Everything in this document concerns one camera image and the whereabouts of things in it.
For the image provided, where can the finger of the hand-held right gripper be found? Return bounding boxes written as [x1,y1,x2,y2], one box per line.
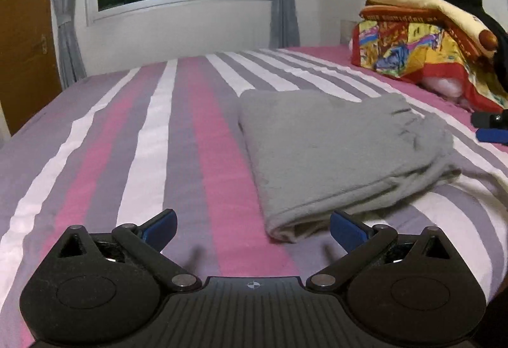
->
[471,112,508,127]
[475,128,508,144]

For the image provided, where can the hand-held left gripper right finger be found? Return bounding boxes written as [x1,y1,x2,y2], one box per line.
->
[305,210,461,291]

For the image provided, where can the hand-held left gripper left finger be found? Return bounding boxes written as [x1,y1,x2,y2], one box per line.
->
[48,208,201,293]

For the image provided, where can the grey pants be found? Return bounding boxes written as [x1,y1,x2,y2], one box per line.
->
[237,89,462,244]

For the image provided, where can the white pillow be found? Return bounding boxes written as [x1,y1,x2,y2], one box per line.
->
[421,75,468,106]

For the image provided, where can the striped pink grey bed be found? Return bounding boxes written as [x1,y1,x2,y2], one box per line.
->
[0,45,508,348]

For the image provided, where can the black garment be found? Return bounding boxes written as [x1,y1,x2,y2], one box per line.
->
[407,0,508,91]

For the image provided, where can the colourful red-bordered printed blanket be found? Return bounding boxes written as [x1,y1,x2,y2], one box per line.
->
[350,6,508,115]

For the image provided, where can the cream brown printed blanket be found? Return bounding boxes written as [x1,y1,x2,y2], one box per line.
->
[365,0,499,55]

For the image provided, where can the brown wooden door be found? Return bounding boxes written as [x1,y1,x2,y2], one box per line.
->
[0,0,63,136]

